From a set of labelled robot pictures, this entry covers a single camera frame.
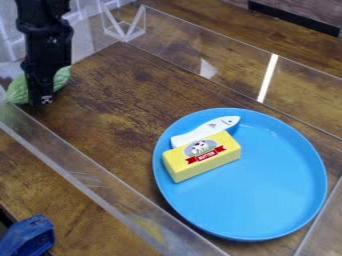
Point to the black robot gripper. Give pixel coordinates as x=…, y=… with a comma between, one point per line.
x=46, y=55

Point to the green textured toy vegetable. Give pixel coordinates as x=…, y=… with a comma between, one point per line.
x=16, y=93

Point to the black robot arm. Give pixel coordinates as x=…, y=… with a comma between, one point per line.
x=41, y=14

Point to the blue round plastic tray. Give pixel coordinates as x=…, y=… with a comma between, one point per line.
x=264, y=195

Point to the white grid patterned cloth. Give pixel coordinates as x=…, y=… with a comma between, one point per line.
x=12, y=48

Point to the yellow toy butter block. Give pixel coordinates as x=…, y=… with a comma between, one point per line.
x=200, y=156

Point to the white toy fish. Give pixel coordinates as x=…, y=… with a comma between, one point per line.
x=224, y=123

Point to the clear acrylic barrier wall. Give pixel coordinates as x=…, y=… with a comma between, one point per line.
x=153, y=60

